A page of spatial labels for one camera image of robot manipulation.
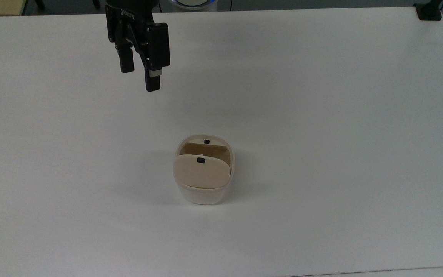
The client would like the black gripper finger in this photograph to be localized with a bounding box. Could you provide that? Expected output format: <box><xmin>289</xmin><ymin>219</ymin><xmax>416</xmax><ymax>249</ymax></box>
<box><xmin>115</xmin><ymin>40</ymin><xmax>135</xmax><ymax>74</ymax></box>
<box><xmin>131</xmin><ymin>23</ymin><xmax>171</xmax><ymax>93</ymax></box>

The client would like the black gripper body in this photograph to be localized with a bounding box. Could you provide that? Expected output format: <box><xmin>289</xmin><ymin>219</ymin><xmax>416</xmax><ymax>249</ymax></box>
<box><xmin>105</xmin><ymin>0</ymin><xmax>157</xmax><ymax>43</ymax></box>

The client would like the beige trash bin lid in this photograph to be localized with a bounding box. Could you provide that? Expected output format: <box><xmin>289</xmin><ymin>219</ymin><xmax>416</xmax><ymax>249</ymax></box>
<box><xmin>172</xmin><ymin>154</ymin><xmax>233</xmax><ymax>189</ymax></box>

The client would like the beige trash bin body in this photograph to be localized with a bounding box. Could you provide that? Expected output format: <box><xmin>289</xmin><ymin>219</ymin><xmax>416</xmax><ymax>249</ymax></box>
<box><xmin>174</xmin><ymin>134</ymin><xmax>236</xmax><ymax>205</ymax></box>

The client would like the black corner clamp mount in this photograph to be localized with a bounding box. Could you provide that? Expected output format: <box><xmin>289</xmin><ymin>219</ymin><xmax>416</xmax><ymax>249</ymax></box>
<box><xmin>415</xmin><ymin>0</ymin><xmax>443</xmax><ymax>21</ymax></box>

